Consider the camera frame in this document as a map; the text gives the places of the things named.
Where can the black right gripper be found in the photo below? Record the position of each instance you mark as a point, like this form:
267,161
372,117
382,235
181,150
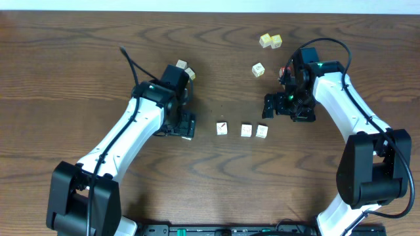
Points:
307,116

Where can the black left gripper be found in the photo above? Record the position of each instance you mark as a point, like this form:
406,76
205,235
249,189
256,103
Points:
183,125

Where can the blue sided picture block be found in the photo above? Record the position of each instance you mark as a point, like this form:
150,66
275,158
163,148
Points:
262,131

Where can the plain white picture block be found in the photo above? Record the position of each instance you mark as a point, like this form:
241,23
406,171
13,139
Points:
246,130

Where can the hammer picture block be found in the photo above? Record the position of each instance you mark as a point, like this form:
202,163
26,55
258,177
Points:
222,128

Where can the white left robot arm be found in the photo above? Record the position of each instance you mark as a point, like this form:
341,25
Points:
84,198

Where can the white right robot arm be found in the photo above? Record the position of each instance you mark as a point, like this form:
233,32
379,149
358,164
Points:
374,169

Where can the white block yellow drawing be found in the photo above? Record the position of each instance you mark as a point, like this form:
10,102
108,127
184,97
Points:
258,70

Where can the red letter A block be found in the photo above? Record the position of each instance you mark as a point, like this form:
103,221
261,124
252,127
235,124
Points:
282,73

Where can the white block yellow sides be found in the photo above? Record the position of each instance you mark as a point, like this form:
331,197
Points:
190,73

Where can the yellow block right of pair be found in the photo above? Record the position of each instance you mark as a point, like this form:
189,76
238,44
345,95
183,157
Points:
276,41

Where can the yellow block of pair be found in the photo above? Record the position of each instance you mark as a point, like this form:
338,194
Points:
265,40
276,41

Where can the white block red sides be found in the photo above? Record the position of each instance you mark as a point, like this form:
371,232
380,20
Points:
182,64

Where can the yellow block left of pair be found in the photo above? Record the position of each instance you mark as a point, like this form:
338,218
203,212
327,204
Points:
265,40

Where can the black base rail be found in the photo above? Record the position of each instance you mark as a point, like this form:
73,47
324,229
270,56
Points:
166,230

